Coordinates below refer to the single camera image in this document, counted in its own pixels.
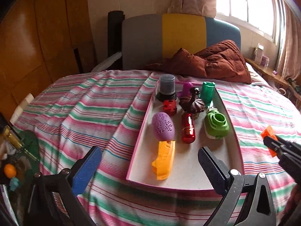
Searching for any wooden side table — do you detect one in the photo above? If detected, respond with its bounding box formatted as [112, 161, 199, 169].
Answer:
[245, 56, 290, 90]

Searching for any teal small object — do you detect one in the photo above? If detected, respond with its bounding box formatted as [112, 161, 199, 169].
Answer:
[9, 178, 20, 191]

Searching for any black bed post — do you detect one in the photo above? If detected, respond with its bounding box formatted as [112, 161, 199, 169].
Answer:
[73, 48, 84, 73]

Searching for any brown quilt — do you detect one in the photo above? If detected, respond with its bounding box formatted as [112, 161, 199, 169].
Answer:
[146, 40, 252, 84]

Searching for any white cloth strip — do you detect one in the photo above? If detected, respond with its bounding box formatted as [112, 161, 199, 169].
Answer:
[91, 52, 123, 72]

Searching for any white carton box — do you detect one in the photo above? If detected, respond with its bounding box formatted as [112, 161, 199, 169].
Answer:
[255, 43, 264, 63]

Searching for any striped bedsheet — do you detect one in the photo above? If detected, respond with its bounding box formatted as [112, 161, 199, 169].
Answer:
[9, 69, 301, 226]

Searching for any magenta plastic figure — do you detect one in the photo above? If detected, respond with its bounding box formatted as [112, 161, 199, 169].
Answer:
[177, 82, 194, 99]

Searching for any dark brown turkey figurine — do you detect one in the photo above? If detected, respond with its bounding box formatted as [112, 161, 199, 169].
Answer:
[179, 87, 213, 114]

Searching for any long beige curtain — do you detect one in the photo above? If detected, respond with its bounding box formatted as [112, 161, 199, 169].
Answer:
[270, 0, 301, 80]

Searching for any green white toy camera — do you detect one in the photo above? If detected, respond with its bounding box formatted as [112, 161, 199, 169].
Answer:
[204, 107, 230, 140]

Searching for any orange building block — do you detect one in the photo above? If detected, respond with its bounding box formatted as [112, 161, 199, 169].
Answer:
[261, 125, 278, 158]

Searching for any grey yellow blue headboard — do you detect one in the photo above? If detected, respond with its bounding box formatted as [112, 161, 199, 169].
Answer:
[121, 13, 241, 70]

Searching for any green glass side table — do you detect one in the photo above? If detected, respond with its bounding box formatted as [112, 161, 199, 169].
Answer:
[0, 129, 40, 226]

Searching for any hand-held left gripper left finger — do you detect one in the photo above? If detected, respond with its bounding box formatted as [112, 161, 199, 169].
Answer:
[24, 146, 103, 226]

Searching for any wooden wardrobe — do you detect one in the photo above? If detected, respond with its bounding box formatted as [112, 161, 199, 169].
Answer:
[0, 0, 94, 123]

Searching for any pink white shallow box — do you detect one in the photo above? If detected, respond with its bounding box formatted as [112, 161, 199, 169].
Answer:
[126, 72, 245, 191]

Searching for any person's right forearm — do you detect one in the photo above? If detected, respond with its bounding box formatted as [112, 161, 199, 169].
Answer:
[281, 184, 301, 226]

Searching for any orange ball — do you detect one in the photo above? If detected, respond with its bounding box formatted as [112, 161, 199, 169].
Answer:
[3, 163, 17, 178]

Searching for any purple oval case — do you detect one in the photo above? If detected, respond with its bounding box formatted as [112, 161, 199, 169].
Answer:
[152, 112, 176, 142]

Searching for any grey black cylinder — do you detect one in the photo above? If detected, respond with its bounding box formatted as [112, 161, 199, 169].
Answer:
[156, 74, 177, 102]

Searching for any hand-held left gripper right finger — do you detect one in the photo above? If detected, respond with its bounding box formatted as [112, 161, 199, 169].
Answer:
[198, 147, 277, 226]

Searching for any gold bottle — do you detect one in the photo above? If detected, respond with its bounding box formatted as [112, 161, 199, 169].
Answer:
[1, 125, 26, 151]

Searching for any red capsule toy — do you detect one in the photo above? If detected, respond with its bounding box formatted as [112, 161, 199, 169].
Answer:
[181, 112, 196, 144]

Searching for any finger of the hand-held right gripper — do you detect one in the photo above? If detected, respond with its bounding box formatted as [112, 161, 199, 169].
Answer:
[269, 145, 286, 162]
[263, 135, 290, 147]

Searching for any pale pink pillow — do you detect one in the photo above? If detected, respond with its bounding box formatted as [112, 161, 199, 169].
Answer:
[245, 62, 266, 83]

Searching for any red puzzle piece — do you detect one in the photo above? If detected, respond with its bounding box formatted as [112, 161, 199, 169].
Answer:
[163, 99, 177, 117]

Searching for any orange yellow toy car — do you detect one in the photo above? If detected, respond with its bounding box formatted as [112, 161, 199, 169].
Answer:
[151, 140, 176, 181]

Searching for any white bundle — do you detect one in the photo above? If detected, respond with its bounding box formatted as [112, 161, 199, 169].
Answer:
[11, 93, 36, 123]

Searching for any window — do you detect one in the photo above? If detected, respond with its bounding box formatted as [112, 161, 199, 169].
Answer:
[215, 0, 280, 44]

